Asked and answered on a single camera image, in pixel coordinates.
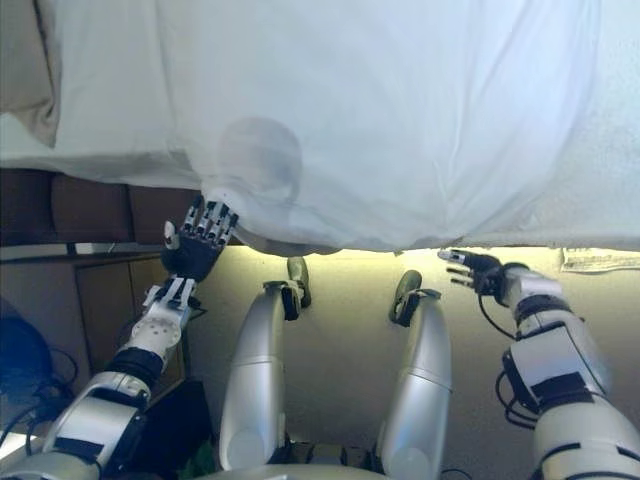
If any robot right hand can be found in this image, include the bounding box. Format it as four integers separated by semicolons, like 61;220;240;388
437;247;506;296

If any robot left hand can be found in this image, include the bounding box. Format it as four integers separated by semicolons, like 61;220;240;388
159;195;241;284

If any white duvet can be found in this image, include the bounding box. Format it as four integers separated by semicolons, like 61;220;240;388
149;0;640;257

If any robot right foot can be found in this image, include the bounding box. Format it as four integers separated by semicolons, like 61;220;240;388
388;269;424;327

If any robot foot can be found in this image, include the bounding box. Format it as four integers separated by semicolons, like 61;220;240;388
388;269;424;327
286;255;312;307

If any glass-top wooden nightstand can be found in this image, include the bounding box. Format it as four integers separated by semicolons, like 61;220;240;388
0;239;201;401

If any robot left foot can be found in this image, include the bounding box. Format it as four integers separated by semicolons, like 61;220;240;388
286;255;312;307

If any grey striped area rug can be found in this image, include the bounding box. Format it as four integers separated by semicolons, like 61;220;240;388
560;247;640;275

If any silver robot left leg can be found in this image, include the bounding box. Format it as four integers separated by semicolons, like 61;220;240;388
218;279;304;474

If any silver robot leg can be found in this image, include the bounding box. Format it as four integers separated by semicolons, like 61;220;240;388
377;287;454;479
218;279;304;474

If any silver robot right leg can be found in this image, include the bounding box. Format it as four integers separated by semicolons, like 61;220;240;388
377;287;454;479

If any dark round object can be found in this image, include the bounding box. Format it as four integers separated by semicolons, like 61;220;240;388
0;299;54;401

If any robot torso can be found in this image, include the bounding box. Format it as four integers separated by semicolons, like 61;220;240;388
197;452;396;480

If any beige pillow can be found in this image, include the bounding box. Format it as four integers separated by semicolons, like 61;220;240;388
0;0;64;149

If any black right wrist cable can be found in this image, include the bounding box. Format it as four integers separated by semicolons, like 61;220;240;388
477;292;519;344

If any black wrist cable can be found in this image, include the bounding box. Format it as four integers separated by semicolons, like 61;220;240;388
185;294;209;321
477;292;519;344

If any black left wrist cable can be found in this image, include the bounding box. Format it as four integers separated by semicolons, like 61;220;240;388
185;294;209;321

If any black right elbow cable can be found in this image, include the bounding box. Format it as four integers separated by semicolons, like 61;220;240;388
494;367;541;431

